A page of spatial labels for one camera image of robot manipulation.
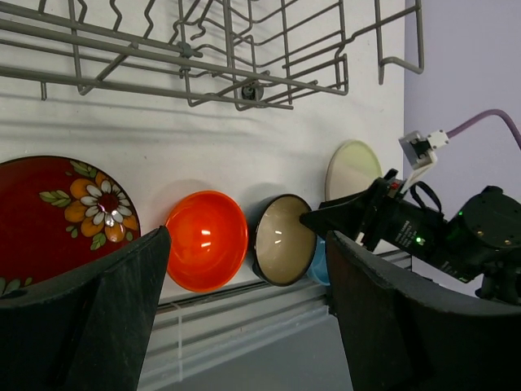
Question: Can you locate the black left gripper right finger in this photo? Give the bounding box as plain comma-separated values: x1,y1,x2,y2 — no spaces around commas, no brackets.
326,232,520,390

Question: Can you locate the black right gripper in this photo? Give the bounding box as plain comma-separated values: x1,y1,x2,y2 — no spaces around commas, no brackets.
299,169,447,270

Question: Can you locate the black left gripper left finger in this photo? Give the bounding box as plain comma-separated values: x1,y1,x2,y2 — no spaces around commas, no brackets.
1,226,170,390

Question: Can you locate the light blue bowl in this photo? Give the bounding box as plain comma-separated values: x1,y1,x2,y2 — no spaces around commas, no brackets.
306,237,331,287

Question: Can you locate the dark blue bowl beige inside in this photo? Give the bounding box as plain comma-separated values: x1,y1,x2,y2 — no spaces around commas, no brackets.
248,194,317,287

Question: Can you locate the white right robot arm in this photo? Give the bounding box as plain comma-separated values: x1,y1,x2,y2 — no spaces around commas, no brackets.
300,169,520,305

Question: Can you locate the beige round plate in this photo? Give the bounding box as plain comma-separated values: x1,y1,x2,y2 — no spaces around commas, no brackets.
325,139,383,201

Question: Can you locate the red floral plate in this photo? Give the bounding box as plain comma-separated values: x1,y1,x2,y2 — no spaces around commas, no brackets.
1,156,141,295

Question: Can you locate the orange bowl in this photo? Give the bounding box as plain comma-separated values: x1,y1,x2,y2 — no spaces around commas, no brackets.
165,191,248,293

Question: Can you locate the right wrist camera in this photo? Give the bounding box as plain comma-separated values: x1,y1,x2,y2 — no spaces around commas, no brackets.
399,130,449,169

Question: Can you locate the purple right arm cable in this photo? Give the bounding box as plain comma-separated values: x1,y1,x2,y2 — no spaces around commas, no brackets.
445,108,521,148

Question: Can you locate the grey wire dish rack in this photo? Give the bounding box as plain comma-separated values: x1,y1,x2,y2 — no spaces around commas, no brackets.
1,1,424,111

